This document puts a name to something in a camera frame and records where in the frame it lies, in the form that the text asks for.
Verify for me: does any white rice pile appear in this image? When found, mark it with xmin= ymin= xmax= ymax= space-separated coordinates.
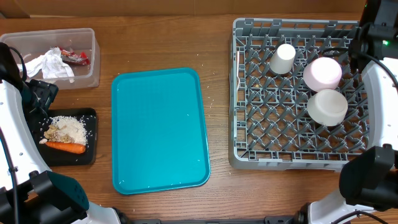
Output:
xmin=51 ymin=116 xmax=87 ymax=145

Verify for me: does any white napkin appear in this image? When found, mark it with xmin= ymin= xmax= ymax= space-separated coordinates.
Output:
xmin=24 ymin=47 xmax=75 ymax=83

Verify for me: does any food scraps pile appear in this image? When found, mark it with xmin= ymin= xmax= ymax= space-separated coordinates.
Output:
xmin=39 ymin=124 xmax=74 ymax=144

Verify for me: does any pink bowl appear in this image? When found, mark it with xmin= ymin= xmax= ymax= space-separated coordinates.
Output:
xmin=303 ymin=57 xmax=342 ymax=92

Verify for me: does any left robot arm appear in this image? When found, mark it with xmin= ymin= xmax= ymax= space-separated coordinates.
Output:
xmin=1 ymin=43 xmax=130 ymax=223

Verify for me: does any red snack wrapper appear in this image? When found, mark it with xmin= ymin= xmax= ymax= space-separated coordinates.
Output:
xmin=60 ymin=48 xmax=90 ymax=65

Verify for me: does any teal plastic tray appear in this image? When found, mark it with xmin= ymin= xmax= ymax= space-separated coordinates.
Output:
xmin=111 ymin=68 xmax=211 ymax=195

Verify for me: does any white bowl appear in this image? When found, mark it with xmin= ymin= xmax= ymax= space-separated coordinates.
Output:
xmin=307 ymin=89 xmax=348 ymax=126

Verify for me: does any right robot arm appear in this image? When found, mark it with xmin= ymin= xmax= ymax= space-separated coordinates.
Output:
xmin=290 ymin=0 xmax=397 ymax=223

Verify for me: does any white paper cup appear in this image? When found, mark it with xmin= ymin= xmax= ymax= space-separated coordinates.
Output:
xmin=269 ymin=44 xmax=296 ymax=74

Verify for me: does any black plastic tray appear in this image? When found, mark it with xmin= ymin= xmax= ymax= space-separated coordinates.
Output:
xmin=28 ymin=108 xmax=98 ymax=166

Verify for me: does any white plastic spoon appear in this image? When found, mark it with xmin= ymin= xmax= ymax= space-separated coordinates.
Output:
xmin=236 ymin=51 xmax=241 ymax=93

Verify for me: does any orange carrot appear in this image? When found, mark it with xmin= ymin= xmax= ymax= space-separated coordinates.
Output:
xmin=45 ymin=142 xmax=86 ymax=154

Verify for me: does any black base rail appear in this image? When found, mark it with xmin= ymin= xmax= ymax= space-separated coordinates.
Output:
xmin=129 ymin=213 xmax=308 ymax=224

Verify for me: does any grey dishwasher rack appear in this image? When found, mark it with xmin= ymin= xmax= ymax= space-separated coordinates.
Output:
xmin=229 ymin=18 xmax=370 ymax=172

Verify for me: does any clear plastic bin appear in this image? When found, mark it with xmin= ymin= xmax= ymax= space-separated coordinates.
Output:
xmin=1 ymin=28 xmax=101 ymax=90

